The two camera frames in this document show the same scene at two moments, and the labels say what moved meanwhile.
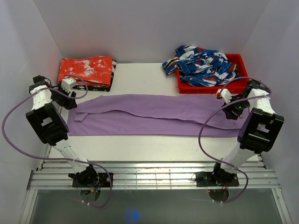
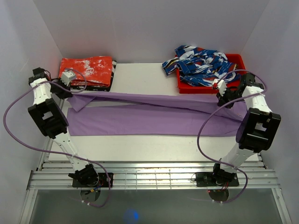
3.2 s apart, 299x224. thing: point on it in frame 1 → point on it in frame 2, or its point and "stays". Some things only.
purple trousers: x=153 y=115 stays
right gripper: x=227 y=109 → x=222 y=101
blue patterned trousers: x=201 y=67 stays
